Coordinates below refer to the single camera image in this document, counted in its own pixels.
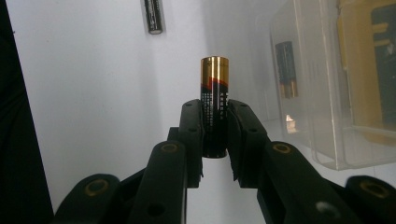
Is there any clear plastic drawer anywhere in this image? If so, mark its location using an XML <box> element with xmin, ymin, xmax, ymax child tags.
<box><xmin>254</xmin><ymin>0</ymin><xmax>396</xmax><ymax>172</ymax></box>

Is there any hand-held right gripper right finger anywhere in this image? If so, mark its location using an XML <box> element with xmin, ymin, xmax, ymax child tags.
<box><xmin>226</xmin><ymin>98</ymin><xmax>271</xmax><ymax>189</ymax></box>

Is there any yellow and black organizer cabinet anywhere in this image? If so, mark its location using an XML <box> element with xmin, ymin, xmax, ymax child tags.
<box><xmin>336</xmin><ymin>0</ymin><xmax>396</xmax><ymax>147</ymax></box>

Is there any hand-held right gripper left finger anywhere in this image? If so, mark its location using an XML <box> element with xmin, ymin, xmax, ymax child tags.
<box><xmin>167</xmin><ymin>98</ymin><xmax>205</xmax><ymax>189</ymax></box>

